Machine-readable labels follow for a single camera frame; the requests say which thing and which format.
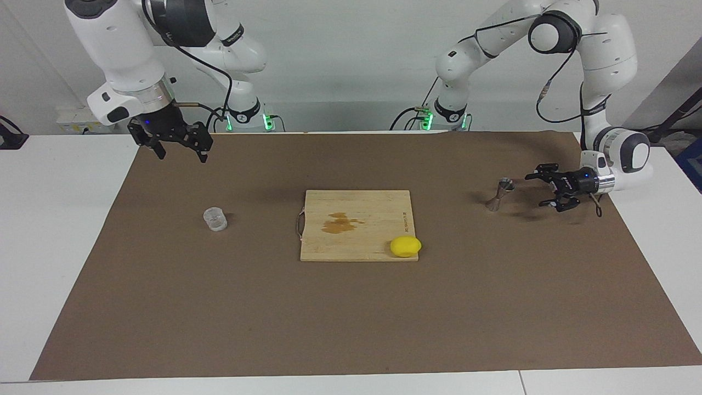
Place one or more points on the blue floor object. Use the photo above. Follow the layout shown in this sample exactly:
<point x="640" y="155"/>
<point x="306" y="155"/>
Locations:
<point x="694" y="164"/>

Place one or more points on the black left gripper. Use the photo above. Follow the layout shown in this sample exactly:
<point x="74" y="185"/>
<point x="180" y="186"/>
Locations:
<point x="578" y="184"/>

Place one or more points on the wooden cutting board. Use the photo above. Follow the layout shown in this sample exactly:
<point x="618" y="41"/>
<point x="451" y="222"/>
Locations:
<point x="356" y="247"/>

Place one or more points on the large brown table mat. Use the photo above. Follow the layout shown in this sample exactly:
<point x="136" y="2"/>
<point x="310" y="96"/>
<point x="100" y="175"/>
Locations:
<point x="351" y="307"/>

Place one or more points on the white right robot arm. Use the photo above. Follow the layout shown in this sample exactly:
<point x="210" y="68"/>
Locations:
<point x="120" y="44"/>

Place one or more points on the yellow lemon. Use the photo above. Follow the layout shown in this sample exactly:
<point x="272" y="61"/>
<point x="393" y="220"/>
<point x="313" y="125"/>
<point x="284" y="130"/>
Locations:
<point x="406" y="246"/>

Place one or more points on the steel double jigger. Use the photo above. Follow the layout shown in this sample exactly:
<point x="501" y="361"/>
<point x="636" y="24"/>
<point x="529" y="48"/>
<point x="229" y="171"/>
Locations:
<point x="493" y="205"/>

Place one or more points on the black stand leg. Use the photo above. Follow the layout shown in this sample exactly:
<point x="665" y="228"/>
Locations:
<point x="661" y="131"/>

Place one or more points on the black clamp bracket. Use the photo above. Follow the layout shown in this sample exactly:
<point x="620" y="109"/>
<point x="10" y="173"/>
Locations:
<point x="11" y="140"/>

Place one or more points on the small clear plastic cup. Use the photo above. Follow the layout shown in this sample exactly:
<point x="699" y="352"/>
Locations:
<point x="215" y="219"/>

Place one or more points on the white power strip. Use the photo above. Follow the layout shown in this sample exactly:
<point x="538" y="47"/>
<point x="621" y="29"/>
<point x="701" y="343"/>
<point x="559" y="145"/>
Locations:
<point x="71" y="118"/>

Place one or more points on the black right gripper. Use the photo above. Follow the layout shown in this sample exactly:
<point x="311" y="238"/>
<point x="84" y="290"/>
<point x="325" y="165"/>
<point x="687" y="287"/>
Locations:
<point x="162" y="129"/>

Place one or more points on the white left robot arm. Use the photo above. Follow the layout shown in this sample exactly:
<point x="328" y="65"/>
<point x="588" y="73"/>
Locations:
<point x="609" y="49"/>

